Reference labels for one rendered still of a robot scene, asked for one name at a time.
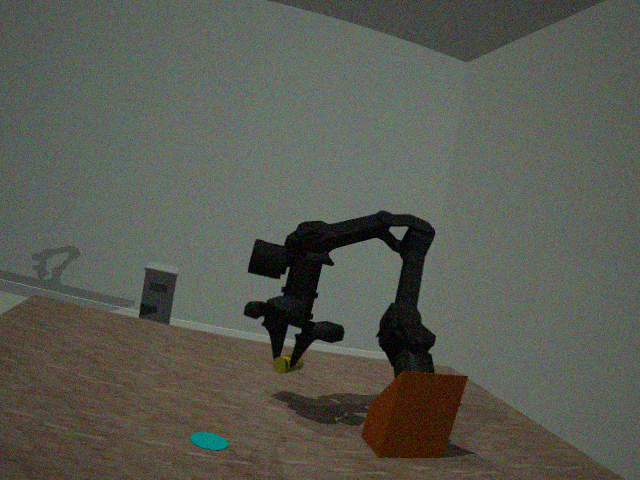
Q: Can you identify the cyan circle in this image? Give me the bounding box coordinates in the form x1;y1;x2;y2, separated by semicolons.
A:
190;432;228;451

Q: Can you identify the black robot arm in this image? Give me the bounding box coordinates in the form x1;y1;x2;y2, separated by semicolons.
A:
248;210;436;378

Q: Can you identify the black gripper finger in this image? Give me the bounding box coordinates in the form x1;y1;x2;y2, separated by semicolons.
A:
290;333;317;368
261;322;289;359

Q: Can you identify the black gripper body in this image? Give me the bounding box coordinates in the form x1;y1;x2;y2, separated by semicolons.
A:
244;281;345;343

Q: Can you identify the yellow tall cylinder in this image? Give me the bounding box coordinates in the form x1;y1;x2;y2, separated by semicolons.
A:
273;355;304;374

